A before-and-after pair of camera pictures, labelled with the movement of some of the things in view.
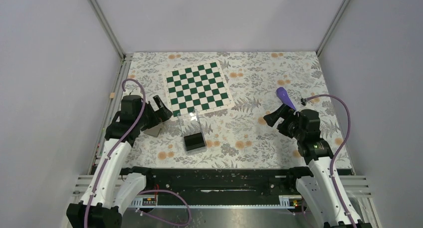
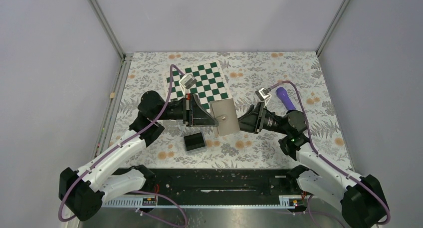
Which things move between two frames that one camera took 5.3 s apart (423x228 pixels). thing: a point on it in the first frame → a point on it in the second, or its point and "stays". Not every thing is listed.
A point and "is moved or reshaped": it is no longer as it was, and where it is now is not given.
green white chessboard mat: x=203 y=87 stays
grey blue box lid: x=154 y=131 is moved or reshaped
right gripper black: x=285 y=112 → x=253 y=121
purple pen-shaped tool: x=283 y=94 stays
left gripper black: x=159 y=115 → x=197 y=115
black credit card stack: x=194 y=141 stays
